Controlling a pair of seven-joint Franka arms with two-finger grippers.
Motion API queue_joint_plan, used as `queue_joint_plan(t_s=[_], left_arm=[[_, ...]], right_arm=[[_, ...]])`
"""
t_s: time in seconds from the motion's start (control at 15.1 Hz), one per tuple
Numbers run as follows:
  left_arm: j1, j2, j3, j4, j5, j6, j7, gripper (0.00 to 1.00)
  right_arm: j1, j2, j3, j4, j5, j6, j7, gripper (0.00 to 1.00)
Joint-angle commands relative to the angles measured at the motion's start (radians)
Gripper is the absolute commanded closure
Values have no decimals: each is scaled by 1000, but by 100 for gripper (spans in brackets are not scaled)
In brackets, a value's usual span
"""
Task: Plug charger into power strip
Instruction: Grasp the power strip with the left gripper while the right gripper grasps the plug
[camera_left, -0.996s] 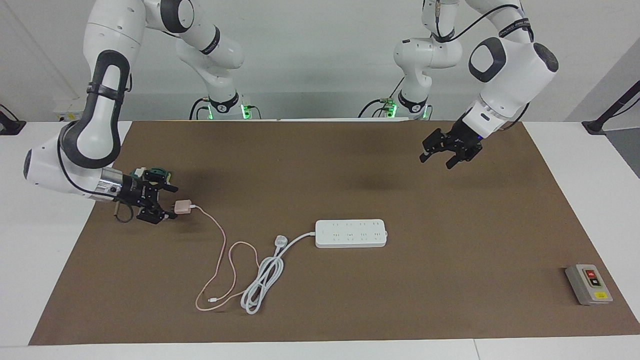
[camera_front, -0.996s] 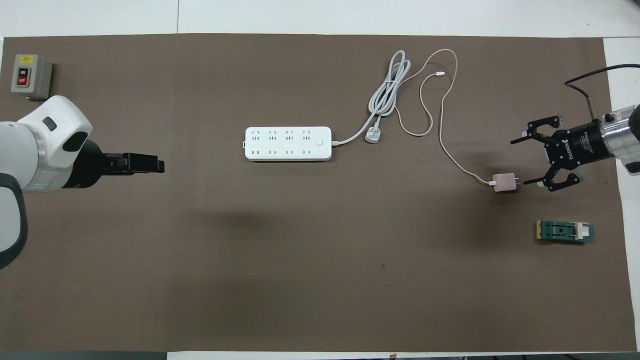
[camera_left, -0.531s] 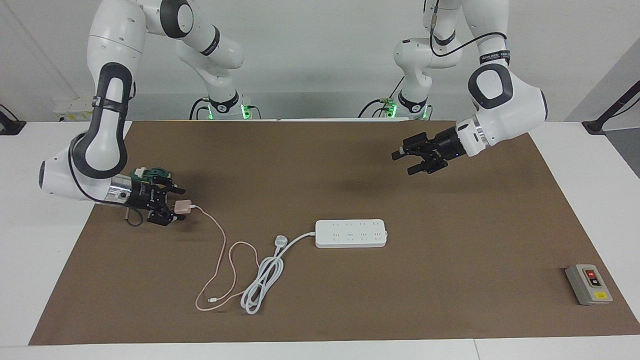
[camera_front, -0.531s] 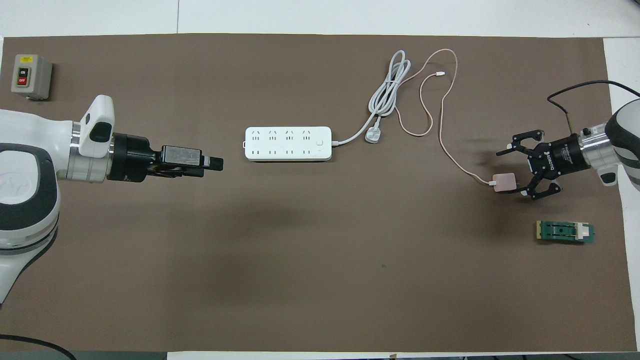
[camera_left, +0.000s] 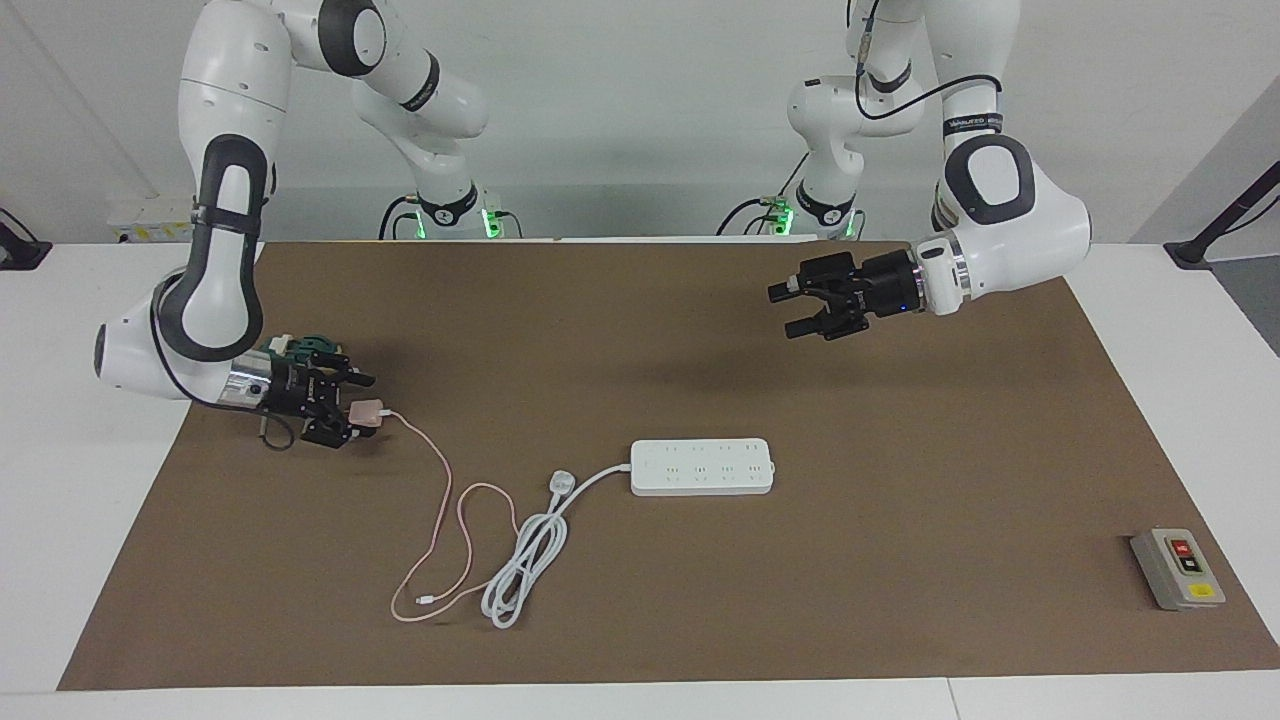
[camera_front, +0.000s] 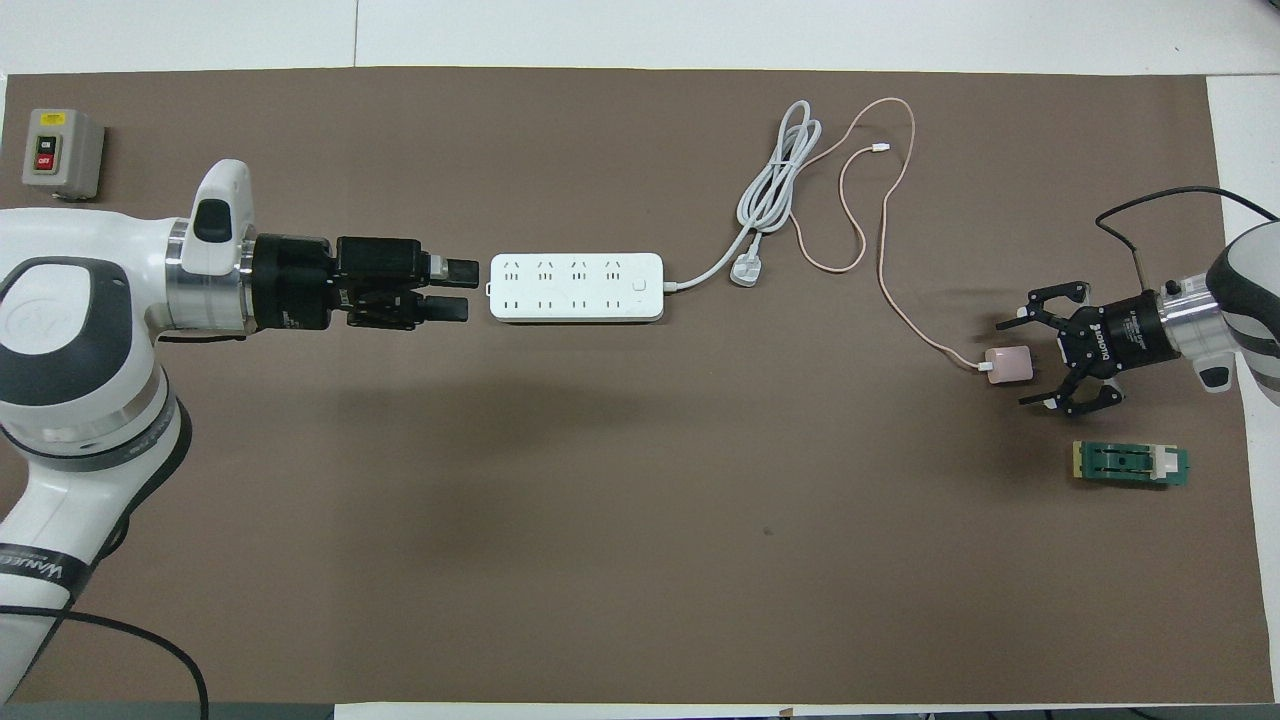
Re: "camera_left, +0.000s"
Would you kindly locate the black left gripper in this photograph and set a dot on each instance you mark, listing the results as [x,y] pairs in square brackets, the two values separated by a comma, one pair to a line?
[865,288]

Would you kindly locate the black camera stand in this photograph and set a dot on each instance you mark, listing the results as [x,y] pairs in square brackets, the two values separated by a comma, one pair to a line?
[1190,252]

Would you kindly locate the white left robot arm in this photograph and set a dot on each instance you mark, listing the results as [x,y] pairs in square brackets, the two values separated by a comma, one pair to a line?
[1020,240]

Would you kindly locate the grey push button box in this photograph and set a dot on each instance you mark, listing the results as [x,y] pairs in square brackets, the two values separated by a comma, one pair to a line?
[1178,570]

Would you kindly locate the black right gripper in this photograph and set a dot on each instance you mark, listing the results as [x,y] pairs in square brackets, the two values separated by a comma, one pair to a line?
[295,390]

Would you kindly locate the white power strip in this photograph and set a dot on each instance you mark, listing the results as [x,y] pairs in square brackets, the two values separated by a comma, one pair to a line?
[700,467]

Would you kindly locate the white box with yellow labels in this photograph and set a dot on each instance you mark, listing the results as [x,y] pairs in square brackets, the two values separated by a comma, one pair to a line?
[145,222]

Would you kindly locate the pink charger adapter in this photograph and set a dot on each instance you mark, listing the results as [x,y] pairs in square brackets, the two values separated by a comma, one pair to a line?
[368,413]

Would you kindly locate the green knife switch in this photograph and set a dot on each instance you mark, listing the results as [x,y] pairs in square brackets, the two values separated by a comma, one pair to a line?
[315,345]

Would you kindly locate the brown table mat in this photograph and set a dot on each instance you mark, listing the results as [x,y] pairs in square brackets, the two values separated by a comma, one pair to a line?
[800,600]

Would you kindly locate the black table clamp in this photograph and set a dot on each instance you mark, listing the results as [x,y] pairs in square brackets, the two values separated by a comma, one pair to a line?
[20,255]

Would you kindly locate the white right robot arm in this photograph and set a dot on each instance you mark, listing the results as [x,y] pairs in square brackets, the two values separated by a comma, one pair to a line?
[230,100]

